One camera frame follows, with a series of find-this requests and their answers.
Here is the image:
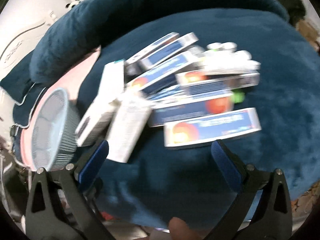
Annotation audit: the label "person's right hand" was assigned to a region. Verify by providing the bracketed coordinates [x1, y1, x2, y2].
[168, 217, 190, 240]

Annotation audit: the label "blue plastic mesh basket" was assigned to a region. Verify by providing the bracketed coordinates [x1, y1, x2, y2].
[30, 87, 80, 172]

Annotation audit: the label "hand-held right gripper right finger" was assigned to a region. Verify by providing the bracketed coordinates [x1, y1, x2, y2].
[205, 140, 293, 240]

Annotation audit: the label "dark blue rolled quilt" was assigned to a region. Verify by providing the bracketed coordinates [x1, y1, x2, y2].
[29, 0, 290, 83]

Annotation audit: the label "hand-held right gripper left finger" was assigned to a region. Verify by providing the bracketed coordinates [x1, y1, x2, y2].
[25, 139, 110, 240]

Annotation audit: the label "dark blue piped pillow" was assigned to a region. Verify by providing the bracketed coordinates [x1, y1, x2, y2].
[0, 50, 50, 130]

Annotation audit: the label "pile of blue ointment boxes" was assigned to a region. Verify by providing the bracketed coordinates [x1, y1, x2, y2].
[125, 32, 262, 148]

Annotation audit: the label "cardboard box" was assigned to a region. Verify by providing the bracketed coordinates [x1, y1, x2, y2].
[296, 20, 320, 53]

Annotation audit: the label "pile of plastic bottle caps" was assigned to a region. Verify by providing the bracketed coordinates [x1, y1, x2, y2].
[204, 41, 253, 104]

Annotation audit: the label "dark hanging clothes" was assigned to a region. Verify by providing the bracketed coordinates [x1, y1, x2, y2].
[272, 0, 308, 25]

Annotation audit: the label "white teal-striped medicine box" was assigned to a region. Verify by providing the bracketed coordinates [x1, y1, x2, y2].
[75, 59, 125, 147]

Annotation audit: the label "pink towel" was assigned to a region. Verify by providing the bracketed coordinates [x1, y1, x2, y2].
[19, 46, 102, 170]

